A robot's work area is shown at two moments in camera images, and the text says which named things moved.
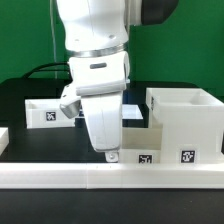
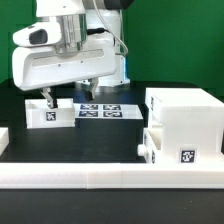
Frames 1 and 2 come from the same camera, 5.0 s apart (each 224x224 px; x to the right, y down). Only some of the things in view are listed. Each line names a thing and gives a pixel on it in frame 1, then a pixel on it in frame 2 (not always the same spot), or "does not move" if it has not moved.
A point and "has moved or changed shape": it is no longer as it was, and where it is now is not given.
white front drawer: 140,146 has moved or changed shape
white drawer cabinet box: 191,124 does not move
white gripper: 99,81 → 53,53
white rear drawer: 45,113 does not move
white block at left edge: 4,139 does not move
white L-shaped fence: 101,175 does not move
